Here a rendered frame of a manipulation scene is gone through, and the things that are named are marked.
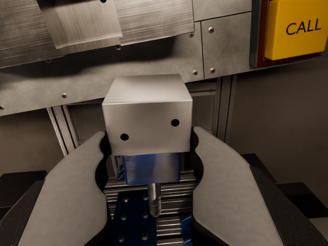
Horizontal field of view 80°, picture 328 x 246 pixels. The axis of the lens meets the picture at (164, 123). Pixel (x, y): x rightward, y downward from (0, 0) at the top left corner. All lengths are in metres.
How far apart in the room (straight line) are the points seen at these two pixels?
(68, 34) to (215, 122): 0.86
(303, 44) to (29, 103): 0.35
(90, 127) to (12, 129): 0.57
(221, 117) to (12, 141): 1.23
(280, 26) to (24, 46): 0.24
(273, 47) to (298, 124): 1.30
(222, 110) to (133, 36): 0.84
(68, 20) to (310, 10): 0.23
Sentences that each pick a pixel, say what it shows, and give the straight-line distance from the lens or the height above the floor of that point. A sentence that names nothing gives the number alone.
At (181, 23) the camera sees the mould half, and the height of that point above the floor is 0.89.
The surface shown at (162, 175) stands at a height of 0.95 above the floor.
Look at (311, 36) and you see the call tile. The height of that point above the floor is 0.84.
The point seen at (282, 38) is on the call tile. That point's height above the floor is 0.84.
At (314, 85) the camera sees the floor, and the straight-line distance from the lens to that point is 1.47.
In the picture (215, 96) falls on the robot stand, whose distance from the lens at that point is 0.94.
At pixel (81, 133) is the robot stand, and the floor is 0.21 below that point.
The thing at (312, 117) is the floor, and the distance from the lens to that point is 1.58.
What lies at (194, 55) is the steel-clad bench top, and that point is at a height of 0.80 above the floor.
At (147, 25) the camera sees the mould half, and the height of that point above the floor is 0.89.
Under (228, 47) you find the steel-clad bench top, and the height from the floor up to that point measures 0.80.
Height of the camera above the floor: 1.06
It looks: 61 degrees down
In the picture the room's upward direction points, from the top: 172 degrees clockwise
